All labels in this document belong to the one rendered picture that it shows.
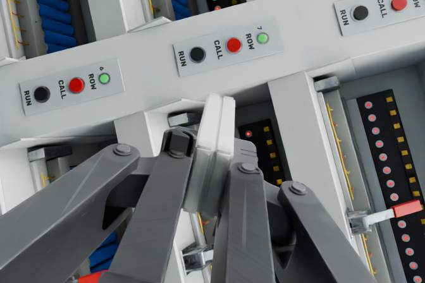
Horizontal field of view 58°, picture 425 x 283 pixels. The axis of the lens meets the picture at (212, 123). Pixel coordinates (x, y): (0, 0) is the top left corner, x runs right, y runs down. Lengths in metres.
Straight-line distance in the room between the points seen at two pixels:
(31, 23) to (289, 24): 0.35
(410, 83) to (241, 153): 0.55
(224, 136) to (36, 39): 0.47
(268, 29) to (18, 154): 0.35
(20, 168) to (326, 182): 0.37
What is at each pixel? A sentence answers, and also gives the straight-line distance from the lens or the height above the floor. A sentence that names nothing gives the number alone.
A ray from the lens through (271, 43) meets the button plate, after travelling 0.45.
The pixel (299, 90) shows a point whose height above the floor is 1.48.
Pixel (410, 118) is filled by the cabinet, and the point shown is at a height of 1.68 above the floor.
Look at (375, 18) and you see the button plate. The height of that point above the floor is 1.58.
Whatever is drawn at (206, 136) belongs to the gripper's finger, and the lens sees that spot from 0.15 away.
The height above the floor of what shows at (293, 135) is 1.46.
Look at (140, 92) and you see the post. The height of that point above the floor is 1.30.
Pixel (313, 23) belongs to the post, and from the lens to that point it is 0.47.
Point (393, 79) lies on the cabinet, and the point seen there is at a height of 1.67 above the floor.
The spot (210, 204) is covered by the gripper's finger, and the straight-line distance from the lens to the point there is 0.15.
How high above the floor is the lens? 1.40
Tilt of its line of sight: 3 degrees down
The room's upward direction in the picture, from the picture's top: 76 degrees clockwise
